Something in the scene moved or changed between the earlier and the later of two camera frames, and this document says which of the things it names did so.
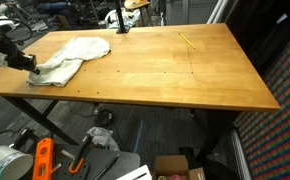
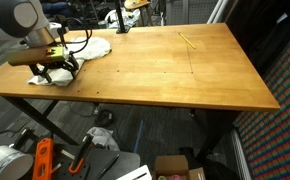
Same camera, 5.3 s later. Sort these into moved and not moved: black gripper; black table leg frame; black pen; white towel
Moved: black gripper
Not moved: black table leg frame; white towel; black pen
